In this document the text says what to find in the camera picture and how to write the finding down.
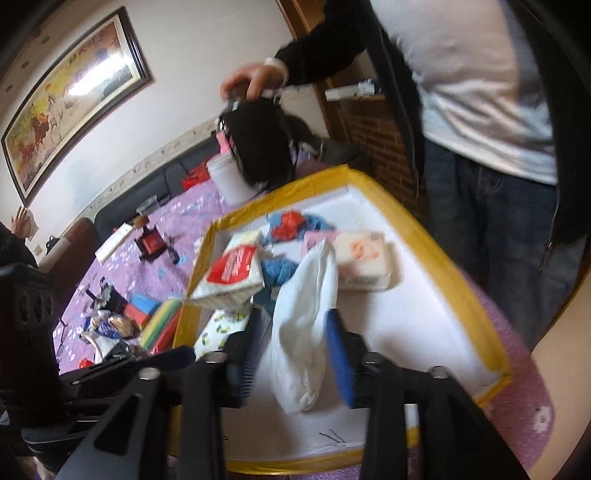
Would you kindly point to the crumpled red plastic bag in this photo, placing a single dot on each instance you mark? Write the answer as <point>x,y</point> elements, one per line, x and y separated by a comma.
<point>85,364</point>

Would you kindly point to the pink tissue pack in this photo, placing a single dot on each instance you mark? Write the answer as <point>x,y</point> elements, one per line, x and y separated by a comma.
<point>362,263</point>

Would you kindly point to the multicoloured sponge stack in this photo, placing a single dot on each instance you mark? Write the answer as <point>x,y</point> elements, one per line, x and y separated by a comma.
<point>161,327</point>

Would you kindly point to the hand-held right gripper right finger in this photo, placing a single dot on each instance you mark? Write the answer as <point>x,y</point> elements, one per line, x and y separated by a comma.
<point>341,364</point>

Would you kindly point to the white plastic bag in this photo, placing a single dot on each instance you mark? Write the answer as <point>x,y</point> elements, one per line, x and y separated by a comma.
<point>300,332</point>

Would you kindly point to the red white wet wipes pack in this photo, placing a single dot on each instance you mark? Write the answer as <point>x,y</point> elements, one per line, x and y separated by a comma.
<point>228,277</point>

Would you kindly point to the red and black device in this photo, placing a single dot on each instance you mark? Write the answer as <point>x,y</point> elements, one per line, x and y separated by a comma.
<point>151,242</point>

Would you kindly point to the black bag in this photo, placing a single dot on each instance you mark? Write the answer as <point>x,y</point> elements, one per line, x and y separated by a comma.
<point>261,138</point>

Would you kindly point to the dark grey backpack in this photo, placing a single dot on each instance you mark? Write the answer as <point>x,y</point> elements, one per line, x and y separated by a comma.
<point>339,152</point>

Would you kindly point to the blue printed plastic bag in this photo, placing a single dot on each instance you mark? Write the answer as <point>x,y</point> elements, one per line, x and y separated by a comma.
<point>108,325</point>

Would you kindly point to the wooden partition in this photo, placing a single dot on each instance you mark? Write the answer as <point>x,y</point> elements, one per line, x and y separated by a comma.
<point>374,138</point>

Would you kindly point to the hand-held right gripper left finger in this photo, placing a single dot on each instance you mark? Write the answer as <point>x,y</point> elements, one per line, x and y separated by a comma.
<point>253,364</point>

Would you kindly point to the white jar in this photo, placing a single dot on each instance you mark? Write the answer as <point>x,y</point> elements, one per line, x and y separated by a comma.
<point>226,180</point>

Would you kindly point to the wooden chair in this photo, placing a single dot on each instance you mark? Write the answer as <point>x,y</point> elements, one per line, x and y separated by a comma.
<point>76,249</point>

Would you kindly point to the black sofa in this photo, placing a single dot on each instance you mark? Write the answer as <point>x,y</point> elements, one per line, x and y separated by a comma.
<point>129,203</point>

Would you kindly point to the grey geared motor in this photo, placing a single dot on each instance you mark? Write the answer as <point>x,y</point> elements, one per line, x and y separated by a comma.
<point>108,297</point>

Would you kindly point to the white cylindrical flask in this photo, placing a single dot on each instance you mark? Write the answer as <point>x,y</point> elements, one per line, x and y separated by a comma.
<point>53,256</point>

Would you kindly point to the white flat box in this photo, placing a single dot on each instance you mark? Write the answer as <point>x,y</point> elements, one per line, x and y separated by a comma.
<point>351,90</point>
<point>114,242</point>

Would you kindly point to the lemon print tissue pack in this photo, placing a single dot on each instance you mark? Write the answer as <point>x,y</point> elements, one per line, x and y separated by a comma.
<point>221,332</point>

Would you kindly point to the framed painting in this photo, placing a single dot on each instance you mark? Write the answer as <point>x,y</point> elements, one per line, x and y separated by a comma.
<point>69,101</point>

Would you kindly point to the white printed tissue pack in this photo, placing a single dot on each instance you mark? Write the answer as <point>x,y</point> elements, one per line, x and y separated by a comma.
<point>244,240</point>

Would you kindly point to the red and blue cloth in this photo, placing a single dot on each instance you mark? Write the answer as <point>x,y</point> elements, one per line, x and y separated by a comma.
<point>291,224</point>

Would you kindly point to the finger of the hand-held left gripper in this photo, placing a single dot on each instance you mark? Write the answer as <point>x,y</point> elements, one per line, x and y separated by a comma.
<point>175,356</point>

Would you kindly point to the clear plastic cup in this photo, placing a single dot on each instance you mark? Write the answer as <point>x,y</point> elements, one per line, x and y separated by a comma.
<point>147,206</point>

